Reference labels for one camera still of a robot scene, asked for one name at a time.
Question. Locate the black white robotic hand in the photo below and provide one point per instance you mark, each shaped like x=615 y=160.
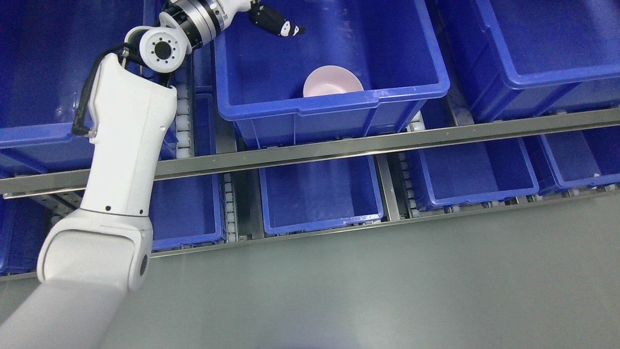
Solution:
x=261 y=15

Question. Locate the pink bowl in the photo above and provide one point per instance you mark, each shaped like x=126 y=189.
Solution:
x=331 y=80

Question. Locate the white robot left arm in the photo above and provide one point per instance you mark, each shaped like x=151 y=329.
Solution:
x=97 y=255

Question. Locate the blue bin upper middle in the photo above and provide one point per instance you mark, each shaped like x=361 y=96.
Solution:
x=389 y=45

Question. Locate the blue bin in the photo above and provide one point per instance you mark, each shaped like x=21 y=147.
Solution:
x=527 y=58
x=389 y=45
x=47 y=50
x=471 y=173
x=572 y=160
x=320 y=195
x=185 y=212

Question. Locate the blue bin lower middle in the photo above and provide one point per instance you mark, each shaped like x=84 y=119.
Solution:
x=320 y=195

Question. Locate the metal shelf rack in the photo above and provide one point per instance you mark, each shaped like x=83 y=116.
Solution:
x=389 y=143

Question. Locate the blue bin lower left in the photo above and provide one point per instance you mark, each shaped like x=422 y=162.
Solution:
x=185 y=212

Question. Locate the blue bin upper left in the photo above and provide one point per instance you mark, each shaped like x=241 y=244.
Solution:
x=47 y=50

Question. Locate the blue bin upper right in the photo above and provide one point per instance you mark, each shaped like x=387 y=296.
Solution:
x=527 y=58

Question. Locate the blue bin lower far right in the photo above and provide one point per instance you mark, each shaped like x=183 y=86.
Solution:
x=572 y=160

